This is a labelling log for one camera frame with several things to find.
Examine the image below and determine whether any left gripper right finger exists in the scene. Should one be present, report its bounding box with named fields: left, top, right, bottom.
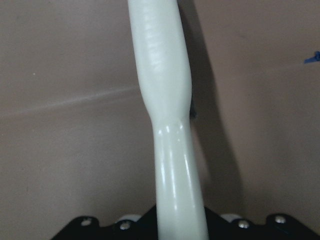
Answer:
left=204, top=207, right=320, bottom=240

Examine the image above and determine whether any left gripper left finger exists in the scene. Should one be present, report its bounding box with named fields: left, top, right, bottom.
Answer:
left=52, top=206, right=158, bottom=240

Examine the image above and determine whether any white hand brush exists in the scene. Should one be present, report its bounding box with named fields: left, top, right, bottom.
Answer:
left=128, top=0, right=209, bottom=240

